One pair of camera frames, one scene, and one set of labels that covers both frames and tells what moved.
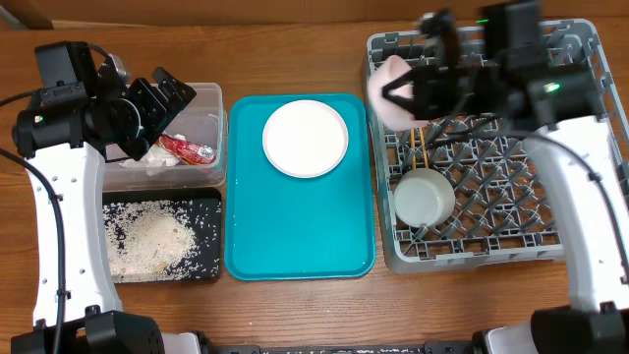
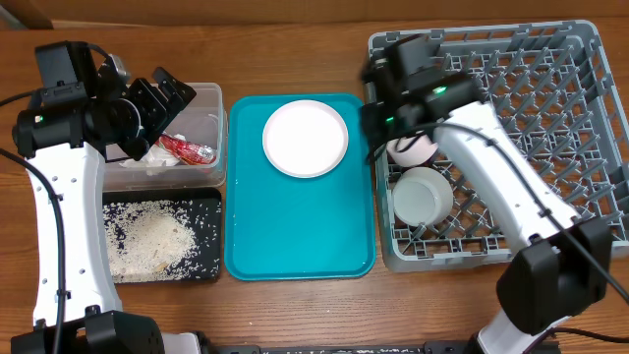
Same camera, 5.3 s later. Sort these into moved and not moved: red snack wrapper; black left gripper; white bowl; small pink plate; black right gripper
Moved: small pink plate; black right gripper
Not moved: red snack wrapper; white bowl; black left gripper
